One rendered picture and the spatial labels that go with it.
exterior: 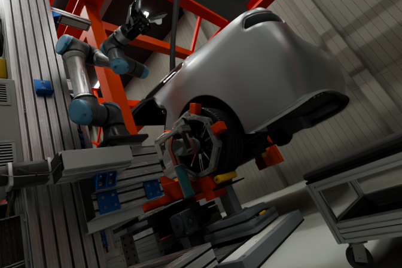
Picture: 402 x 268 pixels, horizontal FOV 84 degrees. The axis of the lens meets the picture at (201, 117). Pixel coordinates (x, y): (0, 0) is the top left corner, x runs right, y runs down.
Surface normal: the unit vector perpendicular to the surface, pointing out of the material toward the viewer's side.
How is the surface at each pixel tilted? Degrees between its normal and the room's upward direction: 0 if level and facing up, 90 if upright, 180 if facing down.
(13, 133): 90
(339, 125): 90
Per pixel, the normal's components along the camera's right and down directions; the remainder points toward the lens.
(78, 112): -0.42, -0.03
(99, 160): 0.66, -0.51
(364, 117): -0.65, -0.01
